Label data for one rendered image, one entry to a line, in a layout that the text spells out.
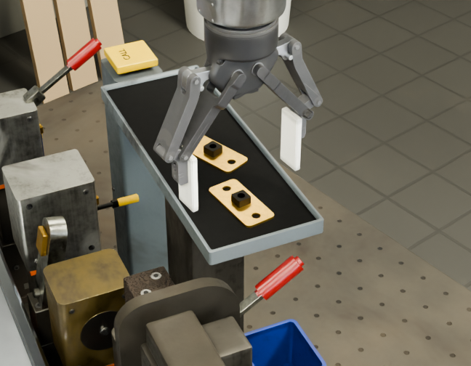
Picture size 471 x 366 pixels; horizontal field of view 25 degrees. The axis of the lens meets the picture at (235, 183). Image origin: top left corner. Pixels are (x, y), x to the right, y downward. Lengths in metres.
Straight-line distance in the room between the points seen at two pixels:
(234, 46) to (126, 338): 0.31
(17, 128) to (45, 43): 1.96
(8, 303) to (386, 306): 0.68
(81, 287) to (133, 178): 0.37
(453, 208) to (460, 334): 1.42
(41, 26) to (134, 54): 2.02
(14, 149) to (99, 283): 0.42
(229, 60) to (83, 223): 0.39
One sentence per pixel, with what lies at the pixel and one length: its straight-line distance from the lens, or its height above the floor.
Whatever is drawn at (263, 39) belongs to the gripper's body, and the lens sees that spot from 1.05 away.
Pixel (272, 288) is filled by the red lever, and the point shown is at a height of 1.13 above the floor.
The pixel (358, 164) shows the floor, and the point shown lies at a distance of 3.26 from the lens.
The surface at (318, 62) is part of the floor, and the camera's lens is 3.77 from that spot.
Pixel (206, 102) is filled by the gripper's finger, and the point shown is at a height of 1.31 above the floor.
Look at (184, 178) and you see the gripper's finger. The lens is 1.12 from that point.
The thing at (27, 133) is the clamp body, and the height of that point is 1.02.
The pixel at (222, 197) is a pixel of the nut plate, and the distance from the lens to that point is 1.20.
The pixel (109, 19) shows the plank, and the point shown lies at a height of 0.21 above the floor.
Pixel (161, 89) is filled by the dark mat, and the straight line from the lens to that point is 1.40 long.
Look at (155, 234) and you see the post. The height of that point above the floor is 0.86.
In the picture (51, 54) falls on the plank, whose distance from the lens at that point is 3.54.
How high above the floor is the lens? 1.90
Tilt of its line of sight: 37 degrees down
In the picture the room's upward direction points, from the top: straight up
